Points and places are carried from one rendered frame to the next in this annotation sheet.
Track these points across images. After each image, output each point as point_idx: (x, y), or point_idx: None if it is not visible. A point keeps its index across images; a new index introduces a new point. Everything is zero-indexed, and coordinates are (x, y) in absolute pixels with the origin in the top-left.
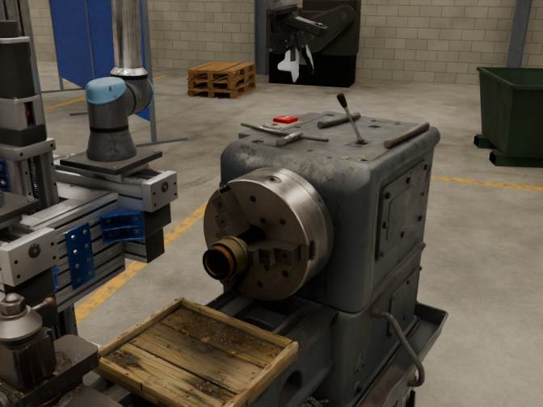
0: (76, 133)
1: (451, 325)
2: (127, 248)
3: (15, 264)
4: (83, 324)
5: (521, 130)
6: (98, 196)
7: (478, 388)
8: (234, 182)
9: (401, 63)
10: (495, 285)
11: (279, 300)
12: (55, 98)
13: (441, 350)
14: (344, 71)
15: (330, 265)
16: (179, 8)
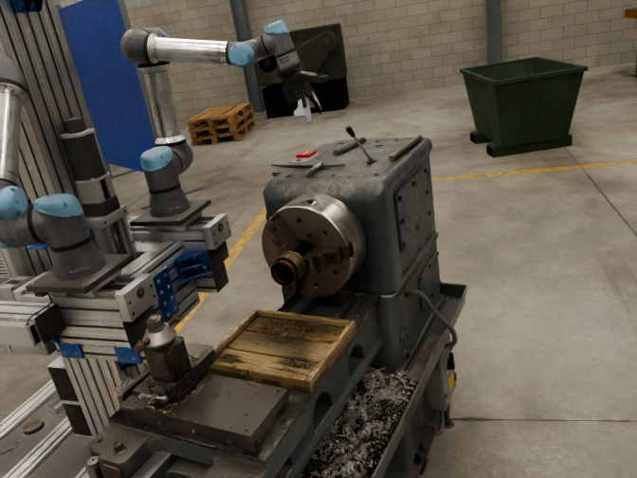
0: None
1: (476, 303)
2: (198, 284)
3: (130, 304)
4: None
5: (509, 120)
6: (169, 245)
7: (507, 347)
8: (282, 211)
9: (391, 76)
10: (509, 262)
11: (332, 298)
12: None
13: (471, 324)
14: (337, 94)
15: (366, 260)
16: None
